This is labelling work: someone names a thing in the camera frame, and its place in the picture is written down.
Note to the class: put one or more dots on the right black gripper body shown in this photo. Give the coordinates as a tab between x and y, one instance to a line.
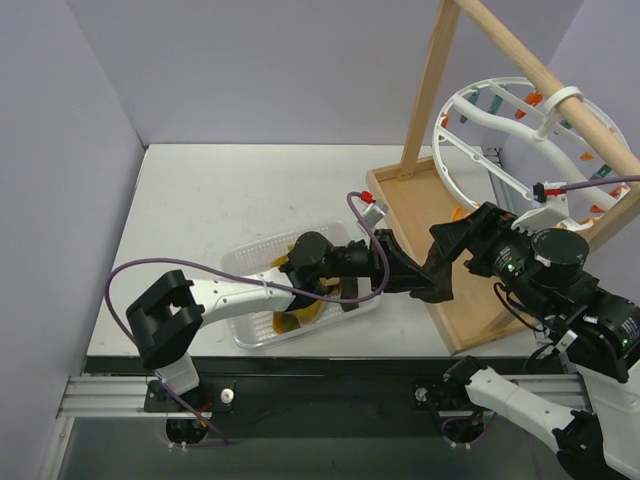
477	240

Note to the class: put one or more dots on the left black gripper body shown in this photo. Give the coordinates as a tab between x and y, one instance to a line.
379	260

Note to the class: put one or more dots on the black sock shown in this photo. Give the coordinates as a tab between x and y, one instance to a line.
349	290
439	270

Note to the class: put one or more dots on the orange clip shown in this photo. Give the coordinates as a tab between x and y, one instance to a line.
459	214

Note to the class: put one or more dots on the white round sock hanger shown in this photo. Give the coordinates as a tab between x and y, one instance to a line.
495	138

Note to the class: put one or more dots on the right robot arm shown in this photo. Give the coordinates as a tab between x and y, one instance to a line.
597	331

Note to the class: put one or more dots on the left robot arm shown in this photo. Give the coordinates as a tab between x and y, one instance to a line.
165	319

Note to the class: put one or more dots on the white plastic basket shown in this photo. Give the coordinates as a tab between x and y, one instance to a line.
265	329

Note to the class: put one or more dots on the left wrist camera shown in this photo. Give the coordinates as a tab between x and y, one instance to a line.
375	210

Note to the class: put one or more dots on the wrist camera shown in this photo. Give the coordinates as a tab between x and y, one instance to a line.
375	210
550	209

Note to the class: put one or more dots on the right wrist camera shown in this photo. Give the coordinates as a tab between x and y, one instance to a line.
550	209

